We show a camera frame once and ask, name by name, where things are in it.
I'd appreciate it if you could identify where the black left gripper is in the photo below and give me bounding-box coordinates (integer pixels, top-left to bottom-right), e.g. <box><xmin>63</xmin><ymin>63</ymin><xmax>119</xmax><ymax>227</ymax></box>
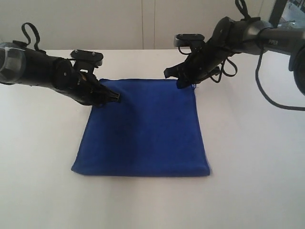
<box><xmin>51</xmin><ymin>59</ymin><xmax>121</xmax><ymax>106</ymax></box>

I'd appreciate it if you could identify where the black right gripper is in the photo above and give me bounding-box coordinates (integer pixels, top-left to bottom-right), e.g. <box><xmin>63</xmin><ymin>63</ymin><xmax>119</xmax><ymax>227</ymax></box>
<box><xmin>163</xmin><ymin>17</ymin><xmax>235</xmax><ymax>89</ymax></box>

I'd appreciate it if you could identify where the blue towel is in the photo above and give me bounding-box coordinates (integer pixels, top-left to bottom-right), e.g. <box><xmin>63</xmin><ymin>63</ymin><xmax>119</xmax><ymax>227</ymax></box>
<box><xmin>71</xmin><ymin>79</ymin><xmax>210</xmax><ymax>177</ymax></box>

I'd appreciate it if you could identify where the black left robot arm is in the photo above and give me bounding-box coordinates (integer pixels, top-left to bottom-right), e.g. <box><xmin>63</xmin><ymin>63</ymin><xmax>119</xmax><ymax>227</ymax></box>
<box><xmin>0</xmin><ymin>42</ymin><xmax>120</xmax><ymax>106</ymax></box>

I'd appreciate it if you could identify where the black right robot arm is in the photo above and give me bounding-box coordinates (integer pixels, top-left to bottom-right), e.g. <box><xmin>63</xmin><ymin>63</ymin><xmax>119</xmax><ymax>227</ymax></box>
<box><xmin>164</xmin><ymin>17</ymin><xmax>305</xmax><ymax>93</ymax></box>

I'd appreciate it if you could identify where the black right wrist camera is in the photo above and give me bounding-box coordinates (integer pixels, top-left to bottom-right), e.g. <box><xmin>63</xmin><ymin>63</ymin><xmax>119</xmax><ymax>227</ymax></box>
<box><xmin>173</xmin><ymin>33</ymin><xmax>205</xmax><ymax>48</ymax></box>

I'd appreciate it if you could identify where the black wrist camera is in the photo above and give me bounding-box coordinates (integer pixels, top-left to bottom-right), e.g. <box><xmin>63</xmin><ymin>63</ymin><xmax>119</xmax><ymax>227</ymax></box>
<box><xmin>173</xmin><ymin>33</ymin><xmax>205</xmax><ymax>48</ymax></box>
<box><xmin>70</xmin><ymin>50</ymin><xmax>104</xmax><ymax>73</ymax></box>

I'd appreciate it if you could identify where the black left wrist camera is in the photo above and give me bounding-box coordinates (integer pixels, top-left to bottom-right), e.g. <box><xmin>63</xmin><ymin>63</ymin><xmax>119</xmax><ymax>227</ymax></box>
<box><xmin>70</xmin><ymin>50</ymin><xmax>104</xmax><ymax>73</ymax></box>

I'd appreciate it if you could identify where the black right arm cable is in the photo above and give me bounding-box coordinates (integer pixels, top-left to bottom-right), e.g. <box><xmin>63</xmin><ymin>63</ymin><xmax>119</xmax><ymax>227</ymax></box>
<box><xmin>178</xmin><ymin>0</ymin><xmax>305</xmax><ymax>111</ymax></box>

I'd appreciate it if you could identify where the black window frame post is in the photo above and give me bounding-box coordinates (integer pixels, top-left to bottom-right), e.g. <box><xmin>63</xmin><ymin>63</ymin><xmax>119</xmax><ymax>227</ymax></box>
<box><xmin>269</xmin><ymin>0</ymin><xmax>287</xmax><ymax>27</ymax></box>

